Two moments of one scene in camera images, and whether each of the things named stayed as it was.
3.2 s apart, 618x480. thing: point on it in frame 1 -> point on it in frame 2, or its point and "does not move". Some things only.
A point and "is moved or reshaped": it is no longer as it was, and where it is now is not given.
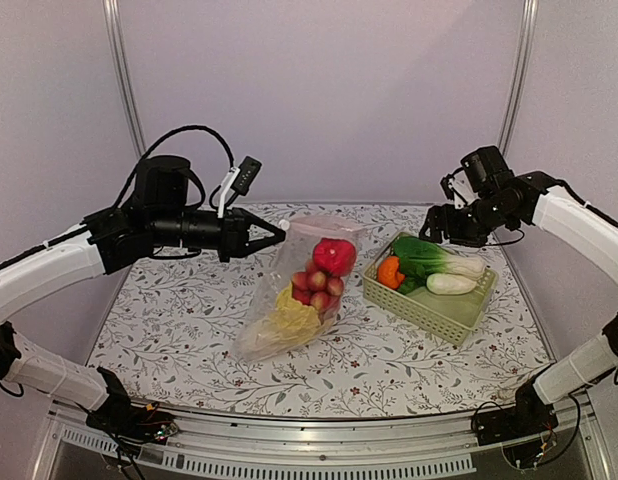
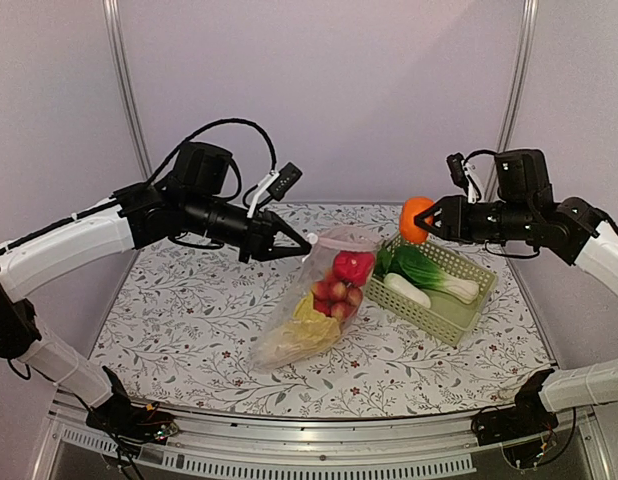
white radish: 448,284 -> 406,289
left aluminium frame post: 112,10 does not move
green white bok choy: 419,259 -> 416,265
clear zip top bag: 303,286 is moved or reshaped
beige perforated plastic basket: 451,317 does not move
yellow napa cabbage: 289,323 -> 308,334
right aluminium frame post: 519,75 does not move
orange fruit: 388,272 -> 408,229
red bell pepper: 334,256 -> 353,267
